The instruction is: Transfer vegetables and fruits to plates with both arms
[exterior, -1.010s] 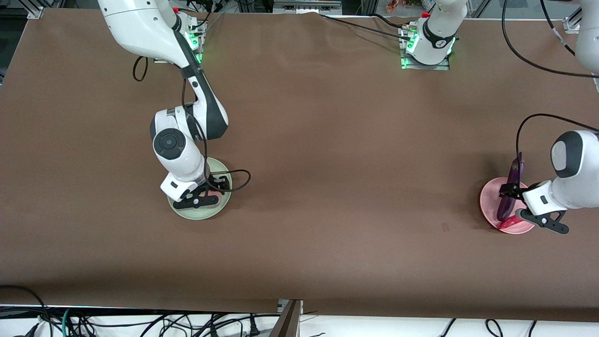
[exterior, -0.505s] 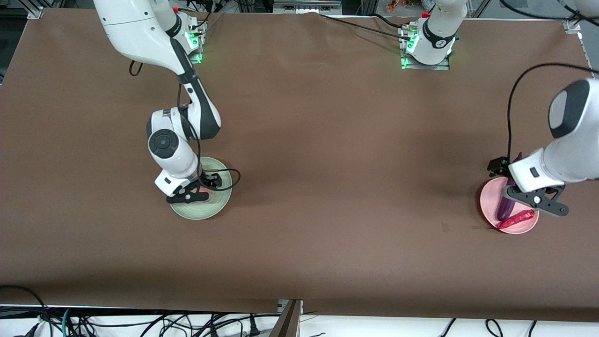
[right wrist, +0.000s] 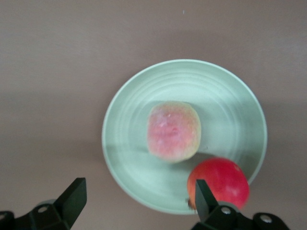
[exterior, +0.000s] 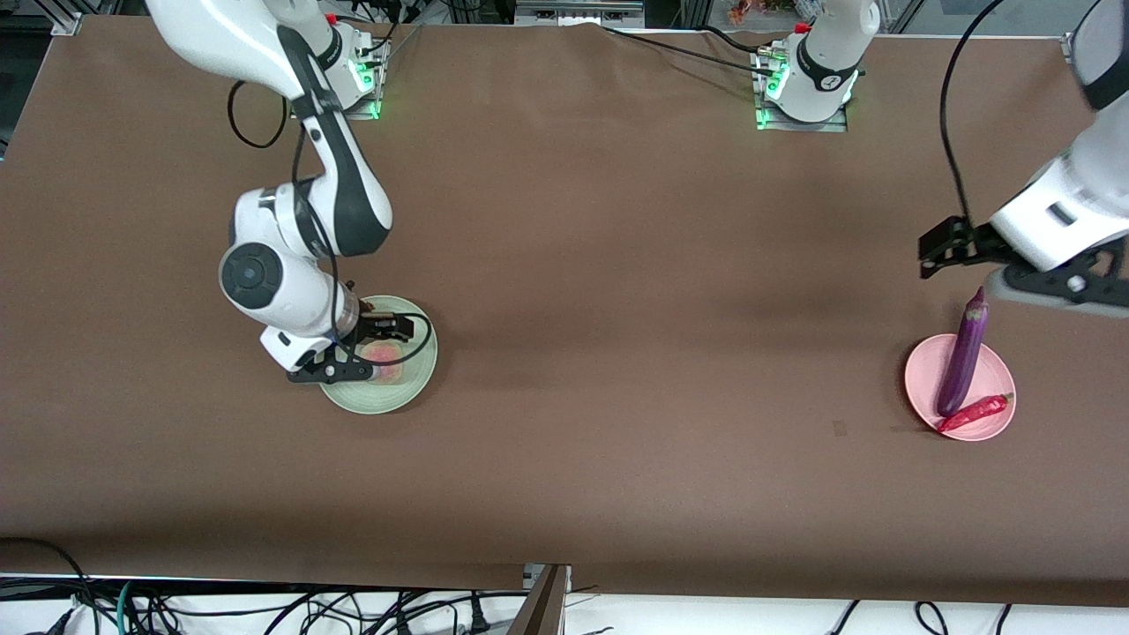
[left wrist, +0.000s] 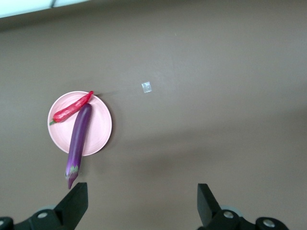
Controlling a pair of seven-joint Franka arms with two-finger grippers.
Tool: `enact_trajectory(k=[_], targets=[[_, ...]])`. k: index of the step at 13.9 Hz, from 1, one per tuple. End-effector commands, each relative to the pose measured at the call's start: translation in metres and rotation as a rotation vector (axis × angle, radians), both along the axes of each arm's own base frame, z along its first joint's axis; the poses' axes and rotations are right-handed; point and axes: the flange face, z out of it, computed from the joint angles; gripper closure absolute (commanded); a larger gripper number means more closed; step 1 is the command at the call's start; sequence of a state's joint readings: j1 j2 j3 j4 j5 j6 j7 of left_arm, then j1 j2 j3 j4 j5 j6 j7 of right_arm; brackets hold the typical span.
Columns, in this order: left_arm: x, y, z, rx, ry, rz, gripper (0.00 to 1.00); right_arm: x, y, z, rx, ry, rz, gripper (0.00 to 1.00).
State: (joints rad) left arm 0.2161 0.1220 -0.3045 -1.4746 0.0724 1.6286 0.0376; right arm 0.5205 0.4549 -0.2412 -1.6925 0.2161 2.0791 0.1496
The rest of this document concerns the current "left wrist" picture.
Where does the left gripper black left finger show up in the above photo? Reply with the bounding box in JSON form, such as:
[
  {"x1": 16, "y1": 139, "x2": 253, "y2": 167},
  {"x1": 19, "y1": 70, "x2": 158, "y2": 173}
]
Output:
[{"x1": 28, "y1": 182, "x2": 89, "y2": 230}]

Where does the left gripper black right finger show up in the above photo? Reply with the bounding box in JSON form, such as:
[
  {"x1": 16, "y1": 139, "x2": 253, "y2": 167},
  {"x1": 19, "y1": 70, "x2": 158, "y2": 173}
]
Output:
[{"x1": 197, "y1": 183, "x2": 246, "y2": 230}]

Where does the purple eggplant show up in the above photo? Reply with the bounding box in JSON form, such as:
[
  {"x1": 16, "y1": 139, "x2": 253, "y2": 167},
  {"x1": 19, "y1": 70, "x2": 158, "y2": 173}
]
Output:
[{"x1": 65, "y1": 103, "x2": 93, "y2": 190}]

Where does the red chili pepper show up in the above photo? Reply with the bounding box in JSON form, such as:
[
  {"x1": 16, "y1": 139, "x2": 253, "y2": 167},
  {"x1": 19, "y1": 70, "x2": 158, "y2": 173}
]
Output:
[{"x1": 49, "y1": 90, "x2": 94, "y2": 126}]

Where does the pink plate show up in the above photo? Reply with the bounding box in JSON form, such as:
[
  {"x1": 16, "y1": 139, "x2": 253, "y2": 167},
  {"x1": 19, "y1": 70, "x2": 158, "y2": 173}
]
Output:
[{"x1": 47, "y1": 91, "x2": 113, "y2": 157}]

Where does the brown table cover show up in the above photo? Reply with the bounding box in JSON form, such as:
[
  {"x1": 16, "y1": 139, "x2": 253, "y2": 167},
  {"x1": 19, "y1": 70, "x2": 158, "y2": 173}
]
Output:
[{"x1": 0, "y1": 0, "x2": 307, "y2": 230}]

